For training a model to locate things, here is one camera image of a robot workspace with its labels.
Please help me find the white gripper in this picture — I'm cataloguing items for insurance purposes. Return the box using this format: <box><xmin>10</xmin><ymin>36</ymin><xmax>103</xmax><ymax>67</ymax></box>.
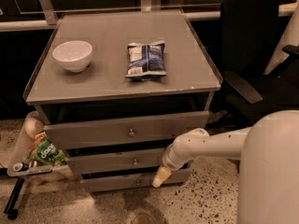
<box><xmin>152</xmin><ymin>146</ymin><xmax>188</xmax><ymax>188</ymax></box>

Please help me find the grey drawer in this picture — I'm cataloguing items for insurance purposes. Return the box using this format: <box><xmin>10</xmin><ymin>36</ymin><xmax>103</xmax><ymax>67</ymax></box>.
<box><xmin>45</xmin><ymin>111</ymin><xmax>209</xmax><ymax>149</ymax></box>
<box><xmin>66</xmin><ymin>145</ymin><xmax>199</xmax><ymax>175</ymax></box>
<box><xmin>79</xmin><ymin>167</ymin><xmax>192</xmax><ymax>194</ymax></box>

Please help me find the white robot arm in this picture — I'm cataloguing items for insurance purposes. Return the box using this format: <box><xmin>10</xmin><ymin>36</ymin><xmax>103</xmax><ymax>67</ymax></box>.
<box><xmin>152</xmin><ymin>110</ymin><xmax>299</xmax><ymax>224</ymax></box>

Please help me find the grey top drawer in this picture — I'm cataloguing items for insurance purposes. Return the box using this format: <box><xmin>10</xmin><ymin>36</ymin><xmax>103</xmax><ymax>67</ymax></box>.
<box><xmin>45</xmin><ymin>111</ymin><xmax>209</xmax><ymax>149</ymax></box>

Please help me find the grey bottom drawer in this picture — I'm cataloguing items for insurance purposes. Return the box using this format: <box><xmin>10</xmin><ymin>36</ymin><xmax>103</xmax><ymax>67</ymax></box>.
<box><xmin>79</xmin><ymin>167</ymin><xmax>192</xmax><ymax>194</ymax></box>

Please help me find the grey drawer cabinet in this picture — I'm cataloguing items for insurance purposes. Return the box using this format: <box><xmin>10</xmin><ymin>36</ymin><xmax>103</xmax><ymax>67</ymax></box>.
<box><xmin>22</xmin><ymin>9</ymin><xmax>223</xmax><ymax>194</ymax></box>

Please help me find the blue chip bag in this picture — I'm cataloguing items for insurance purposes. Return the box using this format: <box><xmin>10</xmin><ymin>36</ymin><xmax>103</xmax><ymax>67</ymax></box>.
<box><xmin>125</xmin><ymin>40</ymin><xmax>166</xmax><ymax>80</ymax></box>

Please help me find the green snack bag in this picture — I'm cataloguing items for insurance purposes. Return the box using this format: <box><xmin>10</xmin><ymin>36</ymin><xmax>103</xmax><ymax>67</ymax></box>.
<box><xmin>28</xmin><ymin>133</ymin><xmax>66</xmax><ymax>166</ymax></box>

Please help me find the clear side bin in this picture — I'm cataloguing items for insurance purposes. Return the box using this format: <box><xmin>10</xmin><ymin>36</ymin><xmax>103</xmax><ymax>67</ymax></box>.
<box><xmin>7</xmin><ymin>111</ymin><xmax>75</xmax><ymax>180</ymax></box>

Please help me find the white paper roll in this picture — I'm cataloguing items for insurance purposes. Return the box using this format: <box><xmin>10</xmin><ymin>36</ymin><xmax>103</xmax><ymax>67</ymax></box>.
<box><xmin>25</xmin><ymin>118</ymin><xmax>44</xmax><ymax>138</ymax></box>

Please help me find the soda can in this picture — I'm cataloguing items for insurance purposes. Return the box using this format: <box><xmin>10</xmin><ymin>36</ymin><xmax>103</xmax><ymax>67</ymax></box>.
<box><xmin>13</xmin><ymin>161</ymin><xmax>29</xmax><ymax>172</ymax></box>

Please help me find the white ceramic bowl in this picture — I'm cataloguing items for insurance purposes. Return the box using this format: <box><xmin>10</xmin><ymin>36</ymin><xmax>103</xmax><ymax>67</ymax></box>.
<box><xmin>52</xmin><ymin>40</ymin><xmax>93</xmax><ymax>73</ymax></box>

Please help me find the black stand leg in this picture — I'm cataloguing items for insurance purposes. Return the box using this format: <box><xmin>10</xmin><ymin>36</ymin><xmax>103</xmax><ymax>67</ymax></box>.
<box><xmin>4</xmin><ymin>177</ymin><xmax>24</xmax><ymax>220</ymax></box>

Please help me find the black office chair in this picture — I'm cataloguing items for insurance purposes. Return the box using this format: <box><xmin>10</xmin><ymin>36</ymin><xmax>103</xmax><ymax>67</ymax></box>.
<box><xmin>210</xmin><ymin>0</ymin><xmax>299</xmax><ymax>129</ymax></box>

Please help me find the metal railing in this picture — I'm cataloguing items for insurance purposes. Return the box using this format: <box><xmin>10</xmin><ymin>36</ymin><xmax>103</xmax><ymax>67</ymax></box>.
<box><xmin>0</xmin><ymin>0</ymin><xmax>299</xmax><ymax>34</ymax></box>

